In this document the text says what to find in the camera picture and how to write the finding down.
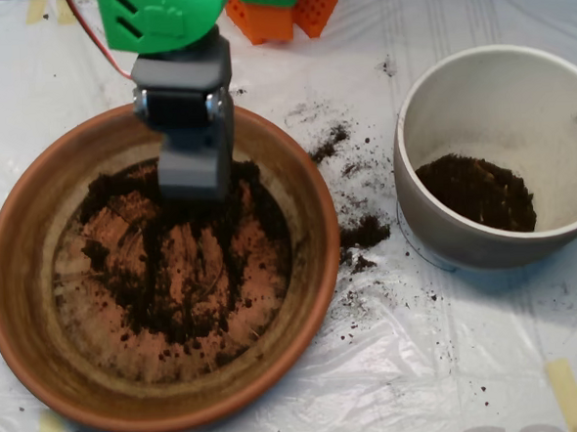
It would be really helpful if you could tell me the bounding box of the dark potting soil heap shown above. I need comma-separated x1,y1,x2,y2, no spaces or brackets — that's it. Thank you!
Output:
415,149,539,239
74,154,297,351

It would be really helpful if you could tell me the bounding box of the spilled dark soil clump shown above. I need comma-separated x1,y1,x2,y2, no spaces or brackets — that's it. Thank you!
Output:
339,213,393,251
306,121,354,166

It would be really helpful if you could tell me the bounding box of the terracotta clay bowl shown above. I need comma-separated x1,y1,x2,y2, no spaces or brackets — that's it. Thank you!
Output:
0,86,354,432

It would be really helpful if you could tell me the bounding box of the white ceramic pot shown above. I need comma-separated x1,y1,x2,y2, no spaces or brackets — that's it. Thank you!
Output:
386,40,577,276

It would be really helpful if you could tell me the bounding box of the clear plastic cover sheet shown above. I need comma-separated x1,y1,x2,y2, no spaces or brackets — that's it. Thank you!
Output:
0,0,577,432

